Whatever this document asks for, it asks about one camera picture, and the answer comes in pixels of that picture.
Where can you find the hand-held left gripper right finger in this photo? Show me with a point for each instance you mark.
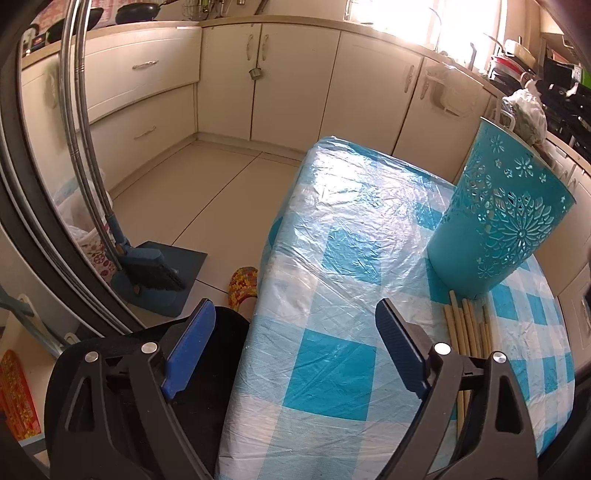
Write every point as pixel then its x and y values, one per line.
pixel 400 350

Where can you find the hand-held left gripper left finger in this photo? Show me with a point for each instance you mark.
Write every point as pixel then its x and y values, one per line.
pixel 189 353

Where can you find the bundle of bamboo chopsticks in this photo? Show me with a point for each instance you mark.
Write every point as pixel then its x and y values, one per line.
pixel 466 323

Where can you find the turquoise perforated plastic basket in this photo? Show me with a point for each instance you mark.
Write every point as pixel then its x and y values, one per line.
pixel 461 240

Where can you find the black chair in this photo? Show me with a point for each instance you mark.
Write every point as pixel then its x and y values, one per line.
pixel 231 360

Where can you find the colourful patterned slipper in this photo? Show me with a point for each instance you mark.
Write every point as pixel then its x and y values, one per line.
pixel 240 284

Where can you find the blue broom with steel pole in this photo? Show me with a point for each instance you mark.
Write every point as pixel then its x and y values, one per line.
pixel 152 270

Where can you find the blue checked plastic tablecloth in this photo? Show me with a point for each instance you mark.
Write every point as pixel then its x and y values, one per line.
pixel 346 230

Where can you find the white floral plastic bag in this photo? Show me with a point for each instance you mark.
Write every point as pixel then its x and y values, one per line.
pixel 92 244

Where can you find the red patterned packet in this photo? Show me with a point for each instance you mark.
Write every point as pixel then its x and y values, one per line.
pixel 16 397

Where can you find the white hanging bin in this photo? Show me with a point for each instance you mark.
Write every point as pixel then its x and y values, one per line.
pixel 455 92

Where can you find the clear bag of vegetables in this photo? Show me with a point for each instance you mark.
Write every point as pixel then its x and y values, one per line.
pixel 526 115

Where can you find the metal cabinet lock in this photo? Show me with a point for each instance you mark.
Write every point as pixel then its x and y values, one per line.
pixel 255 74

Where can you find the cream kitchen base cabinets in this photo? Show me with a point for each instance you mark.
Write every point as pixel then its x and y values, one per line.
pixel 295 83

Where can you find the black countertop appliance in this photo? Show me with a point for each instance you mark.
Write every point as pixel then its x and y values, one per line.
pixel 565 92

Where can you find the stack of dishes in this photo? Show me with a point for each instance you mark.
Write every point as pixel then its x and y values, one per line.
pixel 512 62

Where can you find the bright kitchen window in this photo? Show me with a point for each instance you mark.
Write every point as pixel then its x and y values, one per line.
pixel 415 21

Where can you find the small black pan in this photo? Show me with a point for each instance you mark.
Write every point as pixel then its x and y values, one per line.
pixel 90 17

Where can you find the wall utensil rack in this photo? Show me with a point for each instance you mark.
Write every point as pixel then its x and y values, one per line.
pixel 201 8

